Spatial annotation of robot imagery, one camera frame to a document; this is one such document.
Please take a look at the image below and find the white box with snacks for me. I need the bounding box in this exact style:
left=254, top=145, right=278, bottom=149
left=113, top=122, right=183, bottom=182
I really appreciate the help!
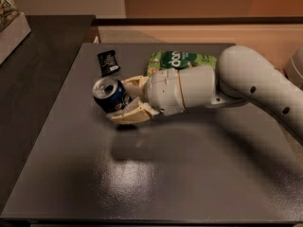
left=0, top=0, right=31, bottom=64

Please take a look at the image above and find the green chip bag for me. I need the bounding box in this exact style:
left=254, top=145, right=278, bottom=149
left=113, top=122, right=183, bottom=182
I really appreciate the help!
left=147, top=51, right=217, bottom=77

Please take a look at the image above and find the blue pepsi can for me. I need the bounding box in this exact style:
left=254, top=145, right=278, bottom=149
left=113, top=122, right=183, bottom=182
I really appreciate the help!
left=92, top=77, right=132, bottom=114

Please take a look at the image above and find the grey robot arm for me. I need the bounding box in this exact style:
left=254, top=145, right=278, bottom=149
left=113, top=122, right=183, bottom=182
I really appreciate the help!
left=107, top=45, right=303, bottom=143

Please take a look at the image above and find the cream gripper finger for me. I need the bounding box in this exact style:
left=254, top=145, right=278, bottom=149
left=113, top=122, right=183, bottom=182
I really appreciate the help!
left=122, top=76, right=149, bottom=99
left=106, top=97, right=159, bottom=125

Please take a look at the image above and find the dark wooden side table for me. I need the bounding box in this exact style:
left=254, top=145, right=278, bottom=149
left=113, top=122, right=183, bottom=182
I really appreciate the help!
left=0, top=15, right=95, bottom=213

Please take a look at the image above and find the small black snack packet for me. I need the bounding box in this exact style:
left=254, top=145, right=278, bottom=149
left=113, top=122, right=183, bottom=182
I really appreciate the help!
left=98, top=50, right=120, bottom=77

